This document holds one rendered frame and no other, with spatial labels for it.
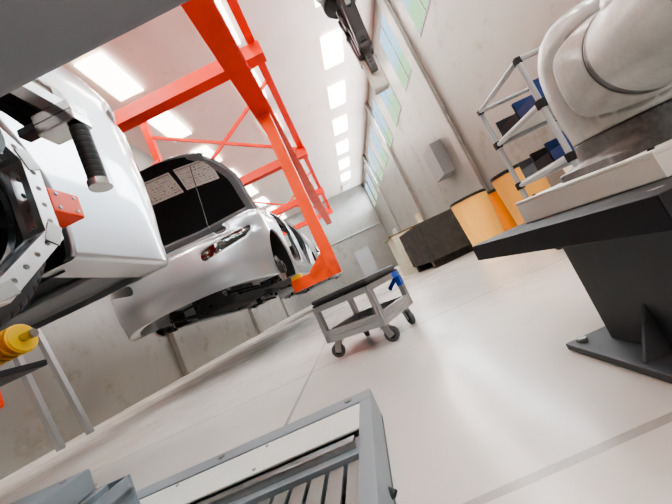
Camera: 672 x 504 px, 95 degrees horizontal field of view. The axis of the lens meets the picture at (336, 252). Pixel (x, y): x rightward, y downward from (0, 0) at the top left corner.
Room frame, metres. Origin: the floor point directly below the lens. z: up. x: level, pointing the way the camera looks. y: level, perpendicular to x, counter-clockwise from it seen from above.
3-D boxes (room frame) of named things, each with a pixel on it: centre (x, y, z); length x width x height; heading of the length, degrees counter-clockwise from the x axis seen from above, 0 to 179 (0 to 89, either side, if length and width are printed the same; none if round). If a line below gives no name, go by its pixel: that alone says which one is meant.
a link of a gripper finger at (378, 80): (0.58, -0.22, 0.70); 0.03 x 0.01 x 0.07; 81
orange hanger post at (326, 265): (4.14, 0.37, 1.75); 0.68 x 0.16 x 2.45; 88
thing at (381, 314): (1.74, -0.02, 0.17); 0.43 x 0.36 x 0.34; 54
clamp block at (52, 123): (0.62, 0.43, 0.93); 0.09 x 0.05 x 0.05; 88
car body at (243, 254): (5.27, 1.43, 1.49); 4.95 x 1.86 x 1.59; 178
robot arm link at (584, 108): (0.54, -0.57, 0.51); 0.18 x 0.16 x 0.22; 168
